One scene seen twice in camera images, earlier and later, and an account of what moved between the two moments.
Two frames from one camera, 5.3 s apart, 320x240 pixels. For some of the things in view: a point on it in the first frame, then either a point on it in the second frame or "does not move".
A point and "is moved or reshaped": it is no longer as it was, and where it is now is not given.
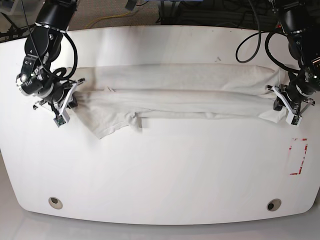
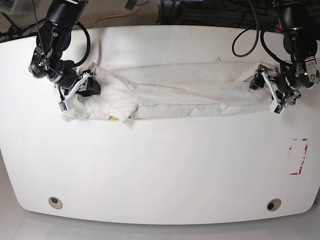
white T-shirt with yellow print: (116, 97) is moved or reshaped
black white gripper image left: (58, 93) to (67, 77)
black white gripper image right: (297, 94) to (286, 80)
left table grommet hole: (55, 202) does not move
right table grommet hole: (274, 205) does not move
